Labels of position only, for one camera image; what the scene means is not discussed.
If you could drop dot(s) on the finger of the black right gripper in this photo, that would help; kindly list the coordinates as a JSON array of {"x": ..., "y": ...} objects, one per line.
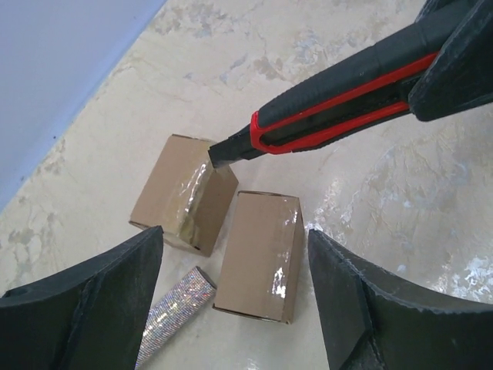
[{"x": 460, "y": 78}]

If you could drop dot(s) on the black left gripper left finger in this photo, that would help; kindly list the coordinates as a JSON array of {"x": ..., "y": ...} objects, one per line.
[{"x": 89, "y": 316}]

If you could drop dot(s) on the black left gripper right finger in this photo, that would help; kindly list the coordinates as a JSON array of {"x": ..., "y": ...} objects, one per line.
[{"x": 373, "y": 319}]

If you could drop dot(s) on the red black utility knife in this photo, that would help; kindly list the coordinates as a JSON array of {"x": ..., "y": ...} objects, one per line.
[{"x": 368, "y": 88}]

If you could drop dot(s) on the small cardboard box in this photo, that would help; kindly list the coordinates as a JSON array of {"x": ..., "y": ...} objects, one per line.
[{"x": 262, "y": 259}]

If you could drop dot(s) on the taped cardboard box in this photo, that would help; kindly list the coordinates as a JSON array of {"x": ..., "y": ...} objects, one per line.
[{"x": 186, "y": 196}]

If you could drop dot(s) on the silver glitter microphone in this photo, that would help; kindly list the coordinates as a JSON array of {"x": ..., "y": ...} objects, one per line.
[{"x": 176, "y": 308}]

